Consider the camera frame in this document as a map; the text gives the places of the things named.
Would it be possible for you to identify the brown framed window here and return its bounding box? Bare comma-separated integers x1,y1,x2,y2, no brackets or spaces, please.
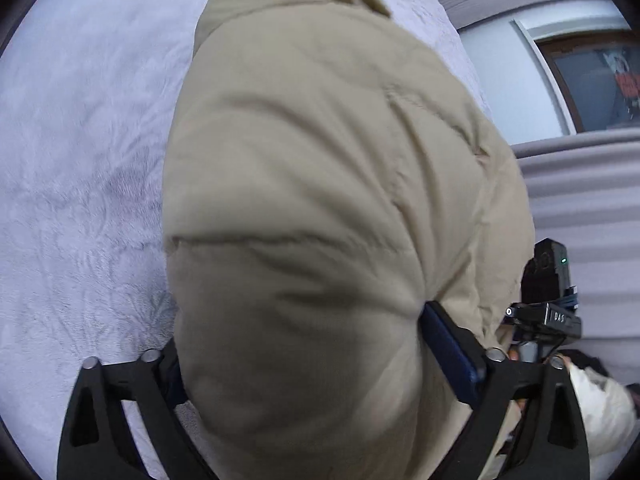
514,12,640,137

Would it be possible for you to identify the grey pleated fabric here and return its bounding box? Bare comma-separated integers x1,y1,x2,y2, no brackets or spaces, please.
510,129,640,386

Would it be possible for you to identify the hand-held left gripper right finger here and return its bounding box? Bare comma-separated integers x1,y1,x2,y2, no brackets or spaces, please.
422,301,592,480

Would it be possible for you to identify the beige puffer jacket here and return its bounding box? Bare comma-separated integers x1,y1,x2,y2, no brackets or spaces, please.
161,0,535,480

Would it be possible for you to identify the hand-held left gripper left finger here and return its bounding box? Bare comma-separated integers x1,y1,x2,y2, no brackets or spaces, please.
56,350,211,480

